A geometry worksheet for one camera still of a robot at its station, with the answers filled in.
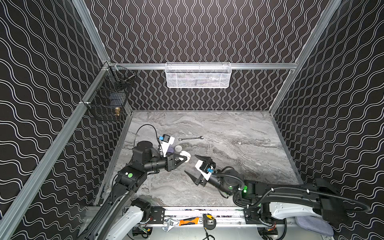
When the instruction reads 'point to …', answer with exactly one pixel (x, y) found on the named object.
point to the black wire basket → (110, 95)
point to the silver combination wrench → (200, 137)
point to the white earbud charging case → (178, 148)
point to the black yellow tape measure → (209, 221)
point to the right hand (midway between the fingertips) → (191, 162)
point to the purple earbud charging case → (171, 150)
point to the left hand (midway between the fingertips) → (187, 159)
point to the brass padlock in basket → (117, 110)
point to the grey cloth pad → (317, 225)
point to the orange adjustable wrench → (170, 222)
